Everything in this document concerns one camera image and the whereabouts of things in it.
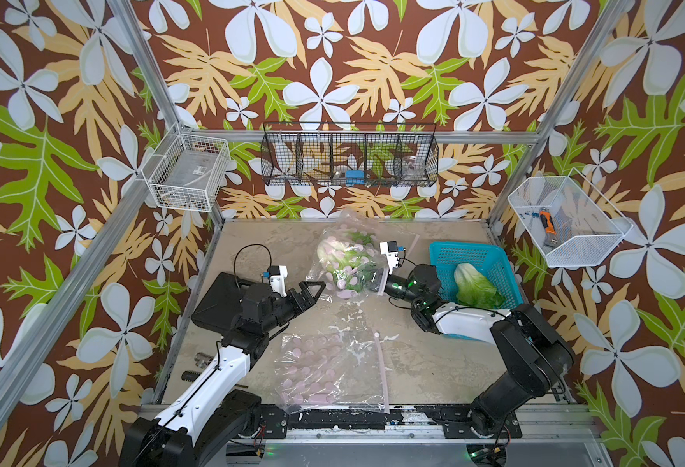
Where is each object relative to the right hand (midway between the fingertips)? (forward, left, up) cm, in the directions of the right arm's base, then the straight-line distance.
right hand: (351, 274), depth 76 cm
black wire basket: (+43, 0, +9) cm, 44 cm away
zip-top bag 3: (+8, +4, +2) cm, 9 cm away
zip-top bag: (-18, +5, -22) cm, 29 cm away
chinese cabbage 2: (+26, -5, -15) cm, 30 cm away
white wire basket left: (+29, +49, +12) cm, 58 cm away
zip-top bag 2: (-3, +2, +1) cm, 3 cm away
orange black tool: (+17, -58, +3) cm, 61 cm away
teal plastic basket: (+17, -50, -18) cm, 56 cm away
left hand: (-2, +9, -4) cm, 10 cm away
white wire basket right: (+13, -63, +5) cm, 65 cm away
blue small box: (+34, -2, +6) cm, 35 cm away
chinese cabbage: (+4, -39, -15) cm, 43 cm away
